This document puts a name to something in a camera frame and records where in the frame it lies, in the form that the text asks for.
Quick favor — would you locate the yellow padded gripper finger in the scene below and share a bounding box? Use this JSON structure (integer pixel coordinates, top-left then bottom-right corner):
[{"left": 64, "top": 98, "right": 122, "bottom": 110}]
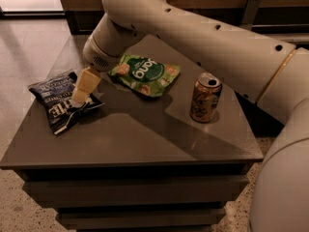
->
[{"left": 71, "top": 68, "right": 101, "bottom": 103}]

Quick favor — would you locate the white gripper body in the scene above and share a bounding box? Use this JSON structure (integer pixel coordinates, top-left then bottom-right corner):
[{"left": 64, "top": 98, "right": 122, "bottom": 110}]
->
[{"left": 83, "top": 33, "right": 124, "bottom": 73}]

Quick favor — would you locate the blue Kettle chip bag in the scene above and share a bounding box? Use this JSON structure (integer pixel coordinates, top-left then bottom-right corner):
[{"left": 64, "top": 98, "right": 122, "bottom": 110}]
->
[{"left": 28, "top": 70, "right": 102, "bottom": 135}]

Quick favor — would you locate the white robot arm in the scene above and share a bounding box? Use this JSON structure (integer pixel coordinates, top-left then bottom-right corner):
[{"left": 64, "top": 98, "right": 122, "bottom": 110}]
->
[{"left": 83, "top": 0, "right": 309, "bottom": 232}]

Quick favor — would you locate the green snack bag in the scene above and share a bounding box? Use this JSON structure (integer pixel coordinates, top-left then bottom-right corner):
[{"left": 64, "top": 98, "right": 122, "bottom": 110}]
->
[{"left": 108, "top": 54, "right": 181, "bottom": 98}]

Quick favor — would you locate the orange soda can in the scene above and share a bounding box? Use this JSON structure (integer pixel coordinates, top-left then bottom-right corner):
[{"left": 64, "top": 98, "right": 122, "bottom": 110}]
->
[{"left": 190, "top": 72, "right": 222, "bottom": 123}]

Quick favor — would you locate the grey drawer cabinet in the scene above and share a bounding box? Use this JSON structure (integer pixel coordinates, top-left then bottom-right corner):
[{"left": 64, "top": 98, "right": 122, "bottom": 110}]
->
[{"left": 1, "top": 37, "right": 263, "bottom": 232}]

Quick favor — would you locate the right metal wall bracket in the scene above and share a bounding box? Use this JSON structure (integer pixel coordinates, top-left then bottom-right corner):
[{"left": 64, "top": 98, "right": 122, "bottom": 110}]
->
[{"left": 240, "top": 0, "right": 262, "bottom": 30}]

